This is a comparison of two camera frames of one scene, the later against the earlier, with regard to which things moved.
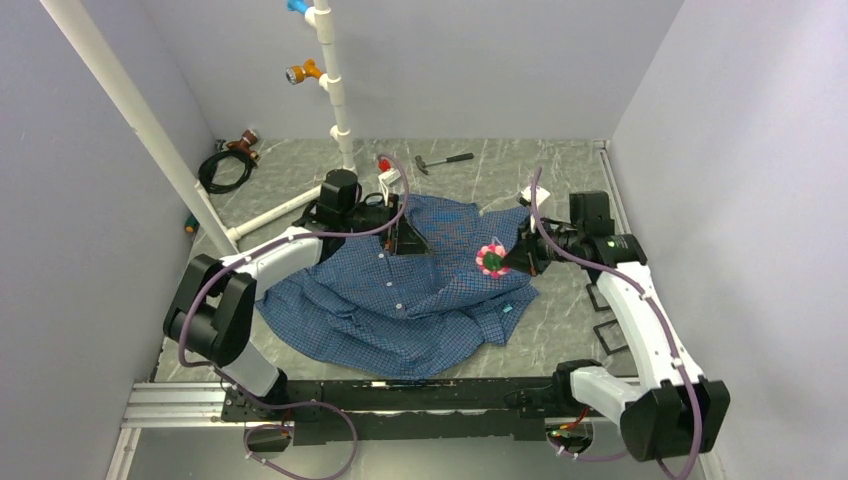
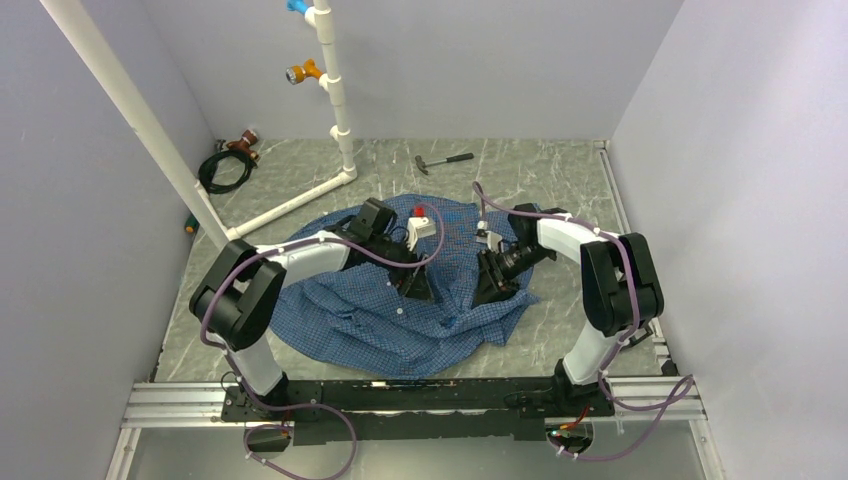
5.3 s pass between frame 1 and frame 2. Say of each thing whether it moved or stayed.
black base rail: stayed
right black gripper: moved
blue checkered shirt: stayed
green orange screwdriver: stayed
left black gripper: moved
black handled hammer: stayed
